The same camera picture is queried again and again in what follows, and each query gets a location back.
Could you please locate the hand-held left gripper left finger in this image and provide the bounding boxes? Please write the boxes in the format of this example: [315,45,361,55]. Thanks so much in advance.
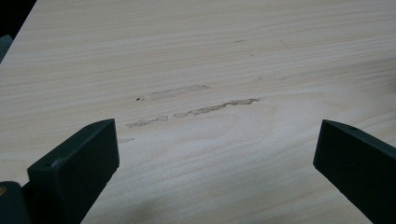
[21,118,120,224]

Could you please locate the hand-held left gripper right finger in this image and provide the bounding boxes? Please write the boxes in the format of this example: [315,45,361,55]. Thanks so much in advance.
[313,119,396,224]

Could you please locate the grey-green object beside table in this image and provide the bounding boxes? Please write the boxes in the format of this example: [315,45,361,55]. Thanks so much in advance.
[0,34,14,64]

